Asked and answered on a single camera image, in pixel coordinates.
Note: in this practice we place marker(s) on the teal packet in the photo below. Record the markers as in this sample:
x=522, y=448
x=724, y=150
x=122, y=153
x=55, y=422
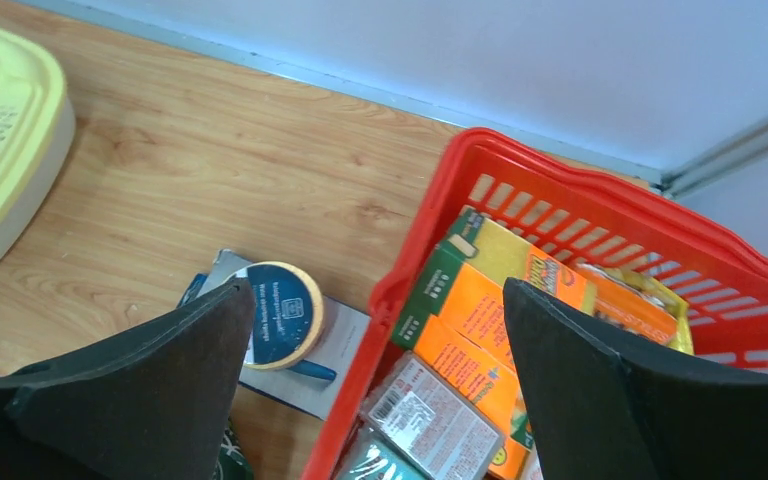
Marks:
x=371, y=457

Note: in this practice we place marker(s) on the grey labelled box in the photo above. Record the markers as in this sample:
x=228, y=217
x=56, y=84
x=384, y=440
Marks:
x=431, y=423

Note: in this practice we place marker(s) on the blue white card package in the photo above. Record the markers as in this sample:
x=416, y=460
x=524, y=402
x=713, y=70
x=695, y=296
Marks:
x=313, y=384

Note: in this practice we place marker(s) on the yellow litter box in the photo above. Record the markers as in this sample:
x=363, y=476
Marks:
x=37, y=128

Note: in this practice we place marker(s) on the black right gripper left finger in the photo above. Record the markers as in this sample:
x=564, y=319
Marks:
x=151, y=402

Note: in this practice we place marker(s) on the green cat litter bag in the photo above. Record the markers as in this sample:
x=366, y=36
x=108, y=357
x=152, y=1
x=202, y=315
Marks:
x=231, y=463

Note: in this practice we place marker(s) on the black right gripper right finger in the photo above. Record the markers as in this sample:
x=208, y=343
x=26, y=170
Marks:
x=606, y=404

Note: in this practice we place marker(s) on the orange green box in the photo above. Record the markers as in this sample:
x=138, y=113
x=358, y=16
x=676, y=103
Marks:
x=454, y=321

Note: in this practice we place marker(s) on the red plastic basket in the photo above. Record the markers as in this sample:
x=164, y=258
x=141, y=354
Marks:
x=593, y=216

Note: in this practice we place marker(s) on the yellow snack bag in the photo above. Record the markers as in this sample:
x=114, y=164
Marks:
x=639, y=304

